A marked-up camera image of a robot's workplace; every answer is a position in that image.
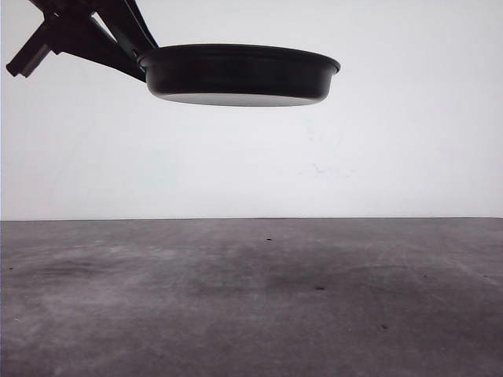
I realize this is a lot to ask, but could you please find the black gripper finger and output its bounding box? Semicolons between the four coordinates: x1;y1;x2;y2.
95;0;158;53
54;15;145;82

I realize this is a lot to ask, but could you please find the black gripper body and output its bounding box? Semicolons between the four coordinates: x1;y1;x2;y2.
5;0;130;79

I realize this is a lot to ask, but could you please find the black frying pan teal handle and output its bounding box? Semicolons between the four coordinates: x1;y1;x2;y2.
128;43;340;107

